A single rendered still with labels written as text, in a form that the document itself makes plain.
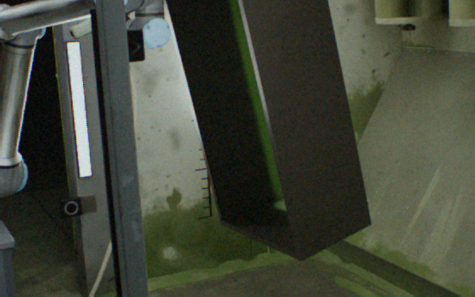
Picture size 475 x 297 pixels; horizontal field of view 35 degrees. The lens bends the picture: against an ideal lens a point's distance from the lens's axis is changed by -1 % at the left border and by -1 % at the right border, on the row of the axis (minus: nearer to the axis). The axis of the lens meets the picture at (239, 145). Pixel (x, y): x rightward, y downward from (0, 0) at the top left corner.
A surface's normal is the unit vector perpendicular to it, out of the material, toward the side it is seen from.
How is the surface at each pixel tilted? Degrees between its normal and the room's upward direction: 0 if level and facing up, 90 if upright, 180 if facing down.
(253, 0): 90
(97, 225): 90
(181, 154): 90
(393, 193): 57
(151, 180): 90
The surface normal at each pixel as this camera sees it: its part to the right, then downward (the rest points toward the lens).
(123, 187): 0.43, 0.15
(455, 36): -0.90, 0.14
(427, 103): -0.79, -0.42
